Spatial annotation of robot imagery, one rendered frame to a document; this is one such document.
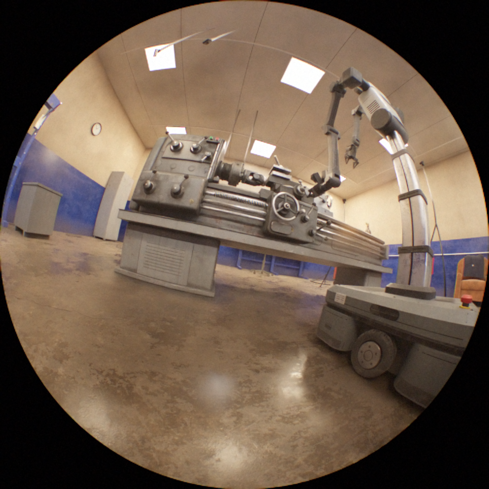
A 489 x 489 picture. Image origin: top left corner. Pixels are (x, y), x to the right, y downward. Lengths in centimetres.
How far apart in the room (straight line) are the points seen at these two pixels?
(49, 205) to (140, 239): 153
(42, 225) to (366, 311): 264
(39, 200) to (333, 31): 416
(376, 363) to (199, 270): 105
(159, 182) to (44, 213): 164
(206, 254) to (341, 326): 88
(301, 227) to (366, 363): 94
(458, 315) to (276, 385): 47
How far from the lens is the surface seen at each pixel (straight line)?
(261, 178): 154
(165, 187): 112
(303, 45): 314
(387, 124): 97
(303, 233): 115
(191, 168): 129
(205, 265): 106
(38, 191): 222
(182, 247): 108
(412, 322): 47
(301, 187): 114
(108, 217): 440
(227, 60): 334
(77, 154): 412
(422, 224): 71
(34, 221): 224
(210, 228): 97
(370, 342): 54
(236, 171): 144
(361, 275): 201
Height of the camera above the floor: 31
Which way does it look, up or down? 5 degrees up
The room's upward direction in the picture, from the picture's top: 11 degrees clockwise
